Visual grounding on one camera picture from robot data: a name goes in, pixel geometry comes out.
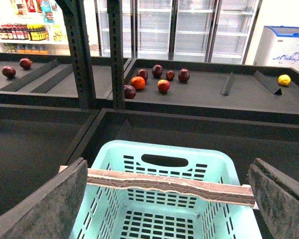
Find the small dark red fruit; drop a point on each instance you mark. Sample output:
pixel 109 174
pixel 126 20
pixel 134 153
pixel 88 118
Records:
pixel 170 75

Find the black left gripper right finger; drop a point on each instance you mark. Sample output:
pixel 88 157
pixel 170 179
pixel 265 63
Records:
pixel 277 197

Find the shelf with bottles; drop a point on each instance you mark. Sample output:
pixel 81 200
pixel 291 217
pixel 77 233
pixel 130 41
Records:
pixel 32 26

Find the brown basket handle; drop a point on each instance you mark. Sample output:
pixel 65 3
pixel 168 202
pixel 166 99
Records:
pixel 213 192

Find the long black divider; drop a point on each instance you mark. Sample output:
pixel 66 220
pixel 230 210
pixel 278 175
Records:
pixel 25 80
pixel 53 81

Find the dark red fruit right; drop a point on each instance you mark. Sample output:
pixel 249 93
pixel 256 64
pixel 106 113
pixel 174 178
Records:
pixel 183 75

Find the black wedge divider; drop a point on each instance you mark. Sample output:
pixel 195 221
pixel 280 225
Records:
pixel 270 85

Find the black divider strip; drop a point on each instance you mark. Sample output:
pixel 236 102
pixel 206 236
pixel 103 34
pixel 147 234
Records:
pixel 227 85

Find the dark red fruit behind orange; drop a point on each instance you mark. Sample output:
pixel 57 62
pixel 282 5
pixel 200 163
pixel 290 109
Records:
pixel 143 73

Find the yellow lemon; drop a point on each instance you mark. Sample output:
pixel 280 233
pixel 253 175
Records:
pixel 284 80

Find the dark metal rack post right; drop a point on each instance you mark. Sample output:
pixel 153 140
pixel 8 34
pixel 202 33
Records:
pixel 114 10

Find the dark metal rack post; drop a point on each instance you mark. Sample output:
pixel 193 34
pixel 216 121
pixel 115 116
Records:
pixel 76 29
pixel 114 10

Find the dark red fruit far left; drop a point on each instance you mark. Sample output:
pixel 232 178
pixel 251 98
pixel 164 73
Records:
pixel 9 72

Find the dark red fruit left shelf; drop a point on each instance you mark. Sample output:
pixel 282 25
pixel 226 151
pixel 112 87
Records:
pixel 25 63

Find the long black divider left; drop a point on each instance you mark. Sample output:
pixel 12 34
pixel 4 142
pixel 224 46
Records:
pixel 25 80

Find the white blue chest freezer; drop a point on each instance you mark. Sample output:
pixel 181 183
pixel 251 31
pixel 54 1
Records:
pixel 278 47

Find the glass door refrigerator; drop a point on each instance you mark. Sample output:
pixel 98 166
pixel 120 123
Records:
pixel 212 31

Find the dark red fruit front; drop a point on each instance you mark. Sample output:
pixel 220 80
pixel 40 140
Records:
pixel 130 92

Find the dark red fruit back centre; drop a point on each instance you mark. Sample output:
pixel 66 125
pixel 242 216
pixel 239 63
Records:
pixel 157 71

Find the dark metal rack post left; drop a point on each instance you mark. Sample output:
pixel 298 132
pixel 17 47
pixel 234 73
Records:
pixel 76 29

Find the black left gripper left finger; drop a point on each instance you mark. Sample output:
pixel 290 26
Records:
pixel 51 211

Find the light teal plastic basket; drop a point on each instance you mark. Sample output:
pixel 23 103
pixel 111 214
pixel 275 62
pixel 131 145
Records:
pixel 107 213

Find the red yellow apple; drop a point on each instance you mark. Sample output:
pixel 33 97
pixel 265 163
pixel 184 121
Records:
pixel 163 86

